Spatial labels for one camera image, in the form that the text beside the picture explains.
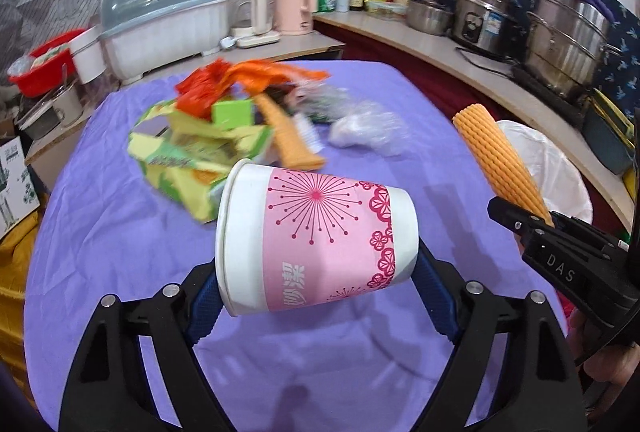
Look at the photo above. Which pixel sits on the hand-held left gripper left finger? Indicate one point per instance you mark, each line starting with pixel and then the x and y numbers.
pixel 205 307

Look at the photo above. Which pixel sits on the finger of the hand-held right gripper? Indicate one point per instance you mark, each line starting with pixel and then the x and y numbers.
pixel 520 217

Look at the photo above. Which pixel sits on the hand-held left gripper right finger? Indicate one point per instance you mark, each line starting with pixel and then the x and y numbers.
pixel 435 297

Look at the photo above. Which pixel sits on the trash bin with white bag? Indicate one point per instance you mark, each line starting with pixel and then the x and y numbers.
pixel 555 171

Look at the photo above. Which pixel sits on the orange foam net sleeve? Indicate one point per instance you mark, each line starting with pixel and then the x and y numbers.
pixel 290 136
pixel 495 156

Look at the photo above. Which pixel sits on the pink white paper cup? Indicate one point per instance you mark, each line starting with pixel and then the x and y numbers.
pixel 320 237

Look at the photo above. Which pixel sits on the yellow green carton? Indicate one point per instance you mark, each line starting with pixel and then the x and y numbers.
pixel 185 161

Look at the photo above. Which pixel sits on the patterned snack wrapper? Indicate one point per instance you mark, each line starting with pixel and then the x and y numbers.
pixel 320 99

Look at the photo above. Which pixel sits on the orange plastic bag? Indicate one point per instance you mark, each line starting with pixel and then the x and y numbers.
pixel 235 79

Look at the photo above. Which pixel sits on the person's right hand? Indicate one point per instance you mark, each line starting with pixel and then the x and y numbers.
pixel 607 364

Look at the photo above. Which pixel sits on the blue plastic basin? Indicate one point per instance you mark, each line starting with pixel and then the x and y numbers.
pixel 607 146

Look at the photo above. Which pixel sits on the purple tablecloth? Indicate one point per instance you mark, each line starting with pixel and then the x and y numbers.
pixel 310 362

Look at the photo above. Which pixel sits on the black induction cooker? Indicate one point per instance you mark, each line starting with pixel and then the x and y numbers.
pixel 550 99

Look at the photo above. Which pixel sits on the yellow colander basket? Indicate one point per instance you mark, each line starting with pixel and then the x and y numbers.
pixel 612 109

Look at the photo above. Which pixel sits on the clear plastic bag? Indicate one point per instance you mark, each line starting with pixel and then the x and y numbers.
pixel 367 129

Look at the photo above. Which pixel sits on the large steel steamer pot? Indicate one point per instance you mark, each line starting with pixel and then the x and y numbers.
pixel 570 46

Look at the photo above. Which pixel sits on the small green box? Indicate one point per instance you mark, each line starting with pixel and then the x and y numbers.
pixel 231 113

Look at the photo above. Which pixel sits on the steel rice cooker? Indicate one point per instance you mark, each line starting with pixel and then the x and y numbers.
pixel 482 19

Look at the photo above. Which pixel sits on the steel bowl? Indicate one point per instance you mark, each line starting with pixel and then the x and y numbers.
pixel 429 17

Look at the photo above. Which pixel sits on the cardboard box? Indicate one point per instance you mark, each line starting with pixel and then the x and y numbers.
pixel 15 184

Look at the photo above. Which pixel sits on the steel mug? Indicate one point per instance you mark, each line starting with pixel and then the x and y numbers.
pixel 67 104

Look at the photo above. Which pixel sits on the red plastic basin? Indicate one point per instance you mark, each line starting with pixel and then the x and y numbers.
pixel 45 71

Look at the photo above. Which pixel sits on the dish box with grey lid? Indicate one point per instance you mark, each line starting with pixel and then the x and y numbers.
pixel 160 21

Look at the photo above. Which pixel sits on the white electric kettle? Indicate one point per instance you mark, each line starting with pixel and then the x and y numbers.
pixel 255 11

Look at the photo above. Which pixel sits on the pink electric kettle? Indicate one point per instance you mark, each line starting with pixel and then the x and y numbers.
pixel 295 1

